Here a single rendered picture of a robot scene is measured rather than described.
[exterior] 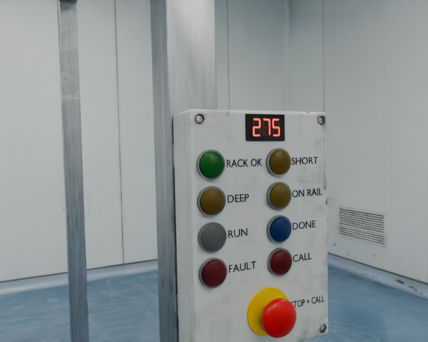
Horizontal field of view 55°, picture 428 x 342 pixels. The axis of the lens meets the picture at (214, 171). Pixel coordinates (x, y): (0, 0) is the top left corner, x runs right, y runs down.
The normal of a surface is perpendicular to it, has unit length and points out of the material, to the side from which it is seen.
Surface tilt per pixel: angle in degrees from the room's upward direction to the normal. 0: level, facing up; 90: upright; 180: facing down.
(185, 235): 90
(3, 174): 90
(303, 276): 90
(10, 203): 90
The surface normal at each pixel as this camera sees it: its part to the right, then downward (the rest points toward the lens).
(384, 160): -0.90, 0.04
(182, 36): 0.44, 0.04
